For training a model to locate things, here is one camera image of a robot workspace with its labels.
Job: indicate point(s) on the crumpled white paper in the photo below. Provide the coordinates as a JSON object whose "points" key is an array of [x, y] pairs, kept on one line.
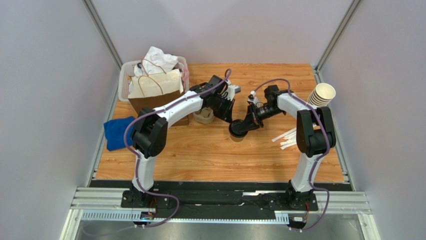
{"points": [[155, 62]]}

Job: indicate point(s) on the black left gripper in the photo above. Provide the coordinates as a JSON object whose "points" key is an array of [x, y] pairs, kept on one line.
{"points": [[227, 115]]}

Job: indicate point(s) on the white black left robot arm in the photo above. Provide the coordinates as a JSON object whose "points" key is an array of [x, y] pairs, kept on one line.
{"points": [[146, 136]]}

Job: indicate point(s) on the black plastic cup lid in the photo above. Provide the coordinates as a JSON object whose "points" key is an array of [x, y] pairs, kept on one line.
{"points": [[236, 129]]}

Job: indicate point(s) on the stack of paper cups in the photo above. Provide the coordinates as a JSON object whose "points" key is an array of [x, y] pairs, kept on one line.
{"points": [[322, 95]]}

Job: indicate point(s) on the brown paper bag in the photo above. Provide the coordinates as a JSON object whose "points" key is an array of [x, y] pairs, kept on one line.
{"points": [[155, 90]]}

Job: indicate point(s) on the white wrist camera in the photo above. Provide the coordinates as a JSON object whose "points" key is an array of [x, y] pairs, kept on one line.
{"points": [[253, 100], [231, 92]]}

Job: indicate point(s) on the blue folded cloth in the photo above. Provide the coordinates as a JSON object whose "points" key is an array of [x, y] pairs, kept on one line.
{"points": [[114, 131]]}

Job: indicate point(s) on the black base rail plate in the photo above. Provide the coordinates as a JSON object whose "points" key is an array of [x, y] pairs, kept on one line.
{"points": [[210, 200]]}

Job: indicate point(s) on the white wrapped straw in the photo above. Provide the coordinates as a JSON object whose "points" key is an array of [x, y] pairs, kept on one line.
{"points": [[285, 135], [287, 143]]}

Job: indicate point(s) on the cardboard cup carrier tray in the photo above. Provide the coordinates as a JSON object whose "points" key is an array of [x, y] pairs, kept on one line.
{"points": [[204, 115]]}

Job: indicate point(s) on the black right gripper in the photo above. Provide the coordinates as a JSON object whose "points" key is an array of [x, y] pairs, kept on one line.
{"points": [[254, 116]]}

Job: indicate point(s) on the aluminium frame rail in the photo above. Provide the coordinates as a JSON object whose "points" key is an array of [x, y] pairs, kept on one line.
{"points": [[105, 204]]}

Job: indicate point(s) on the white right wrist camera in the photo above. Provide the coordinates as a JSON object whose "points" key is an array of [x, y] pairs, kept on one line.
{"points": [[253, 100]]}

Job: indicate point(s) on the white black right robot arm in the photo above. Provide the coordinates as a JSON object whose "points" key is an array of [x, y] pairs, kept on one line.
{"points": [[315, 136]]}

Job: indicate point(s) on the brown paper coffee cup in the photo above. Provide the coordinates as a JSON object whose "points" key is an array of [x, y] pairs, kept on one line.
{"points": [[237, 138]]}

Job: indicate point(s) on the white plastic basket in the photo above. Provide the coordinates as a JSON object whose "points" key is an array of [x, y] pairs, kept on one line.
{"points": [[127, 72]]}

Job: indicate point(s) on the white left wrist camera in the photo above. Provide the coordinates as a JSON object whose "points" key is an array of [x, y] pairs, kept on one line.
{"points": [[231, 92]]}

